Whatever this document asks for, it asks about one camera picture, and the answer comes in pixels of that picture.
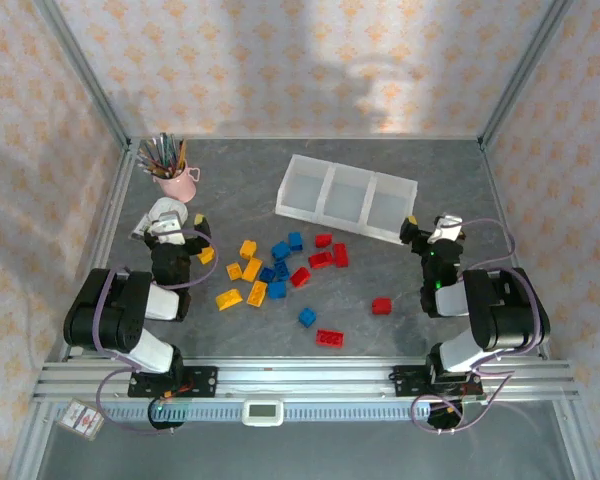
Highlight laminated badge card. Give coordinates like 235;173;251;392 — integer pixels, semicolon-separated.
57;398;105;441

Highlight aluminium frame post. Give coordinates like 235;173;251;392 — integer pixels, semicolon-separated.
478;0;579;151
32;0;134;151

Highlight grey slotted cable duct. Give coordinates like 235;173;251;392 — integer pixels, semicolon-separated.
102;402;431;424

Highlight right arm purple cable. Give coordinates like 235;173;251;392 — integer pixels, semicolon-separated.
410;217;540;435

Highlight aluminium side rail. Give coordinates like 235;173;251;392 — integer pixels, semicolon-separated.
479;142;551;361
59;142;136;361

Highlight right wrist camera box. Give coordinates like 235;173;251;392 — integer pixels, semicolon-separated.
428;212;465;245

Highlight pink cup with handle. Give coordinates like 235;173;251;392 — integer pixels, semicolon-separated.
152;167;202;204

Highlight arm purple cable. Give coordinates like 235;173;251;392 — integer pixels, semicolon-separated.
410;217;540;435
93;227;221;435

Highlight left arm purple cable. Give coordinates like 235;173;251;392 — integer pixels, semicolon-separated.
93;227;221;435

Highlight white digital display device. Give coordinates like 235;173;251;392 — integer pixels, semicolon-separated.
242;398;285;427

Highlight black round base connector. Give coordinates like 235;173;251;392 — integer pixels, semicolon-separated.
147;397;187;434
426;398;466;434

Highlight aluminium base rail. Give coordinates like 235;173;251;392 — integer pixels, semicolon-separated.
34;357;579;401

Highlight aluminium back rail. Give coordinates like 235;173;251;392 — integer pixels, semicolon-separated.
127;133;484;142

